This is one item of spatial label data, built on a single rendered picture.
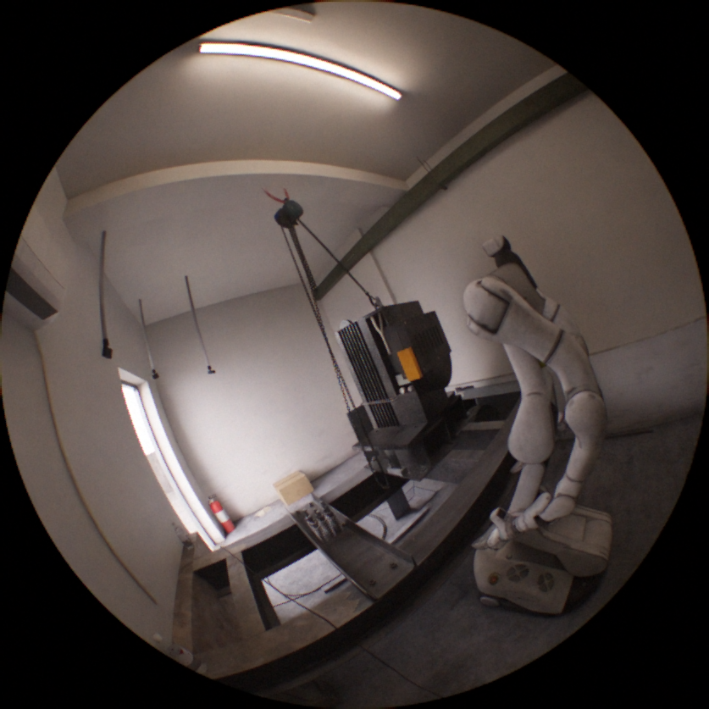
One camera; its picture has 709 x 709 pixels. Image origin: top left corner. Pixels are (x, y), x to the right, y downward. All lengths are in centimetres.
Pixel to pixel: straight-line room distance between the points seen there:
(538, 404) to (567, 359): 25
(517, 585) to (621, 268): 197
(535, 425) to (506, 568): 69
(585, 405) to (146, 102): 190
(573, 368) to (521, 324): 13
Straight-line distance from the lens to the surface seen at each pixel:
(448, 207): 242
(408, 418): 148
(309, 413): 356
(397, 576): 94
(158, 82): 155
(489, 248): 69
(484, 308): 49
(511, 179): 226
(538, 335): 48
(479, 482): 121
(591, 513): 128
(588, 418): 53
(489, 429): 164
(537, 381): 73
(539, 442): 77
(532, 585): 119
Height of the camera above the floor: 140
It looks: 1 degrees up
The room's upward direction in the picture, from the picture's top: 23 degrees counter-clockwise
